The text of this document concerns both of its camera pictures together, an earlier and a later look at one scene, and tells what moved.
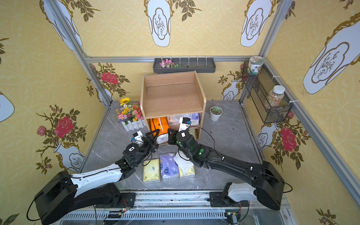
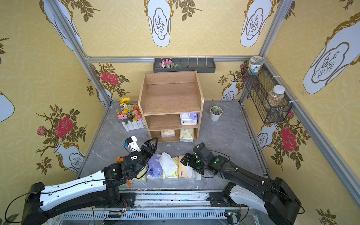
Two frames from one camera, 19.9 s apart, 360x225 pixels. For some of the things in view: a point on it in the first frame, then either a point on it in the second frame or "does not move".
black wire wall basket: (265, 92) does not move
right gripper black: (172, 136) -> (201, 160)
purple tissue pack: (169, 168) -> (154, 169)
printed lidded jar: (254, 64) does not move
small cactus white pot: (215, 112) does not move
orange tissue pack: (161, 123) -> (120, 159)
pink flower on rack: (168, 63) does not move
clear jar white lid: (274, 98) does not move
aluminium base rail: (184, 208) does not move
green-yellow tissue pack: (152, 172) -> (141, 176)
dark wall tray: (206, 65) does not move
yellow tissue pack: (186, 168) -> (170, 166)
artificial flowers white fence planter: (130, 115) does not move
